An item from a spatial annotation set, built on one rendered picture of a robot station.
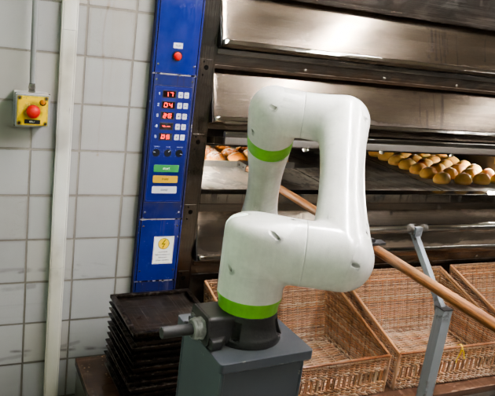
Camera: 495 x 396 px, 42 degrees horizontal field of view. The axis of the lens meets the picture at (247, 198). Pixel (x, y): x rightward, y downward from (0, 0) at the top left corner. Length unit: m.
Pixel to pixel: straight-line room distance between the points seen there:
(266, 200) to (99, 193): 0.70
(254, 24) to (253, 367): 1.36
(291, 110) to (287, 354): 0.55
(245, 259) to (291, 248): 0.09
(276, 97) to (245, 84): 0.84
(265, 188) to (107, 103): 0.70
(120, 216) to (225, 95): 0.56
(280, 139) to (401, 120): 1.20
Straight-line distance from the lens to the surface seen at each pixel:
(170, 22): 2.14
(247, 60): 2.29
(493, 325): 1.64
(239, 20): 2.26
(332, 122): 1.46
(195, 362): 1.33
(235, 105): 2.28
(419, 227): 2.37
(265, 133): 1.50
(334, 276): 1.20
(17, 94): 2.03
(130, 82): 2.15
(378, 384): 2.42
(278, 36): 2.32
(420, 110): 2.74
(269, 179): 1.65
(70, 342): 2.42
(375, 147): 2.45
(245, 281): 1.20
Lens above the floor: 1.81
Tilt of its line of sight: 16 degrees down
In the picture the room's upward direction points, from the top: 8 degrees clockwise
